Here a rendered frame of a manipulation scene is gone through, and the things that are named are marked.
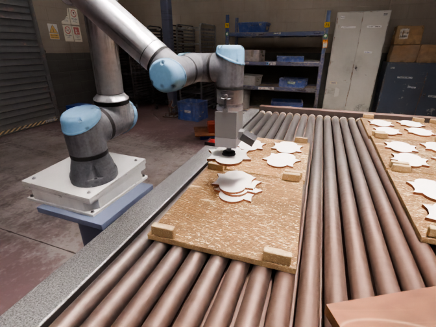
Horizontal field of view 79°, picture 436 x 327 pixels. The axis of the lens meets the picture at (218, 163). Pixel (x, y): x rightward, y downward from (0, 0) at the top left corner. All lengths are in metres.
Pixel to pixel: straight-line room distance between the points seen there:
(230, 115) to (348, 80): 4.84
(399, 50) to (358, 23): 0.85
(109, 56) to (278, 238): 0.72
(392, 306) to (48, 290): 0.59
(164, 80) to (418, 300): 0.59
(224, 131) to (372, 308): 0.52
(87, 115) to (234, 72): 0.45
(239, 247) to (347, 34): 5.06
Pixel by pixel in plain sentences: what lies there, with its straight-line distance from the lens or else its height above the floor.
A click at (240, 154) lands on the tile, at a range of 0.81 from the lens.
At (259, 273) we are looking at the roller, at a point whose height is 0.92.
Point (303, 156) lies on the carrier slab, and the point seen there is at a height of 0.94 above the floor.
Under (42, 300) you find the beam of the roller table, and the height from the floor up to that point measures 0.92.
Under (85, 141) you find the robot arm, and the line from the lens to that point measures 0.89.
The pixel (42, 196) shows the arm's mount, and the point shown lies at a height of 0.90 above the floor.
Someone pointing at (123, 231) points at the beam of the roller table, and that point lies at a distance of 0.74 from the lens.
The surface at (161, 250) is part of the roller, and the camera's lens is 0.67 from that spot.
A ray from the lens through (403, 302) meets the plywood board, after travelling 0.47.
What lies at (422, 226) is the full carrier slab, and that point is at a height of 0.94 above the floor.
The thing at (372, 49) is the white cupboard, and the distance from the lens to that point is 5.51.
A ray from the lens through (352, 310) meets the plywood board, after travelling 0.42.
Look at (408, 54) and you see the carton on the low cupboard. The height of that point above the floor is 1.24.
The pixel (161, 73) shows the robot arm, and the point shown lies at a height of 1.30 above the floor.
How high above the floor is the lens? 1.35
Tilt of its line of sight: 24 degrees down
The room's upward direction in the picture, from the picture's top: straight up
